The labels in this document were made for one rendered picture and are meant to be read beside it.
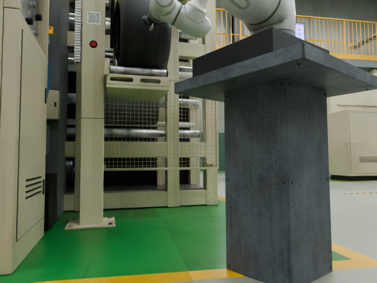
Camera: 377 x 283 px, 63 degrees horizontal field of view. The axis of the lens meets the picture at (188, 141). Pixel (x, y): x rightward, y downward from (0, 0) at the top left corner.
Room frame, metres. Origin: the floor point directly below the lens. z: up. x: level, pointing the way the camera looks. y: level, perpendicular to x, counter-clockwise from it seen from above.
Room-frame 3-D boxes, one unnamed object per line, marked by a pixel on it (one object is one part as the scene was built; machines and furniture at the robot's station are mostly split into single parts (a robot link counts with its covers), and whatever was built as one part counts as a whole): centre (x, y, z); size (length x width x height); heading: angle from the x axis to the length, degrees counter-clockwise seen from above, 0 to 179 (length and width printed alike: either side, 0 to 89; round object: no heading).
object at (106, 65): (1.87, 0.51, 0.90); 0.40 x 0.03 x 0.10; 15
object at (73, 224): (1.83, 0.58, 0.01); 0.27 x 0.27 x 0.02; 15
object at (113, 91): (1.92, 0.33, 0.80); 0.37 x 0.36 x 0.02; 15
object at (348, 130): (5.67, -3.18, 0.62); 0.90 x 0.56 x 1.25; 100
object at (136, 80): (1.79, 0.30, 0.83); 0.36 x 0.09 x 0.06; 105
